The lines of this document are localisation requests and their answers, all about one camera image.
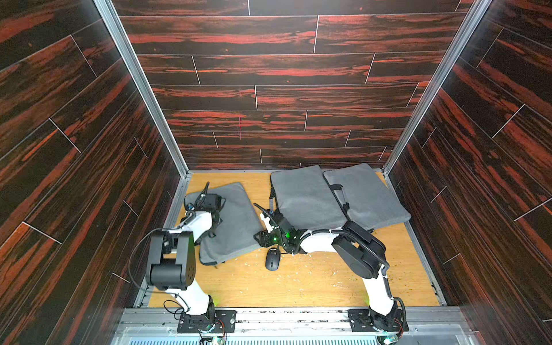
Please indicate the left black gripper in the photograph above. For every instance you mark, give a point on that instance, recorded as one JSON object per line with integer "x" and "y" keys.
{"x": 220, "y": 218}

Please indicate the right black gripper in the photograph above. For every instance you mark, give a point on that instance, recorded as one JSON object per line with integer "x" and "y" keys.
{"x": 272, "y": 221}

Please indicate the black computer mouse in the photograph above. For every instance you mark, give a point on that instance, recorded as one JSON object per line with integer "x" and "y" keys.
{"x": 272, "y": 260}

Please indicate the grey laptop bag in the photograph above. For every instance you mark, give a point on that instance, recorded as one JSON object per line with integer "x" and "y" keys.
{"x": 365, "y": 198}
{"x": 234, "y": 236}
{"x": 305, "y": 199}

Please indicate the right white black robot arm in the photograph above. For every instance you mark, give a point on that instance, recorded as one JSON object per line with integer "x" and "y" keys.
{"x": 362, "y": 253}

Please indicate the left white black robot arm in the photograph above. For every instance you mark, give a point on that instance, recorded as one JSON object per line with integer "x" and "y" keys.
{"x": 171, "y": 263}

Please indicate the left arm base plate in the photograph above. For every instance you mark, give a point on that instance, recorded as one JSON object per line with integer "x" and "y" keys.
{"x": 216, "y": 321}

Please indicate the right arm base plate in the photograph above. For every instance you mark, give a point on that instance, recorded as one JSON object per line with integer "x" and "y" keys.
{"x": 365, "y": 320}

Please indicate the aluminium front rail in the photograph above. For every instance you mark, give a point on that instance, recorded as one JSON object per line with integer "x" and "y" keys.
{"x": 426, "y": 325}

